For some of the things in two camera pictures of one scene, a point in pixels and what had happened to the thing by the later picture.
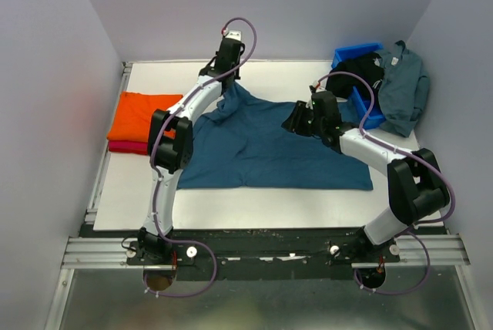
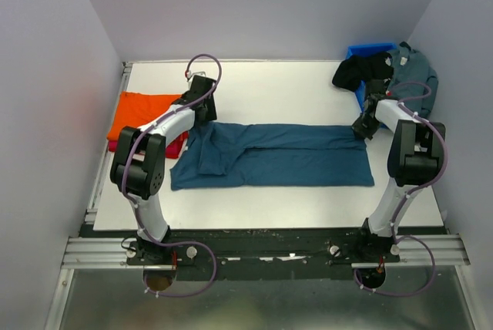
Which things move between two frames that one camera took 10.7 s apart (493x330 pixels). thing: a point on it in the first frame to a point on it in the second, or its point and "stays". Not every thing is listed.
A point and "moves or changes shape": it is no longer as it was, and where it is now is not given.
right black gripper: x=294 y=121 to x=358 y=129
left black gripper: x=236 y=77 to x=211 y=112
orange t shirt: x=132 y=119 stays
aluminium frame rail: x=88 y=253 stays
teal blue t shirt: x=239 y=143 moves or changes shape
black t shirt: x=340 y=85 moves or changes shape
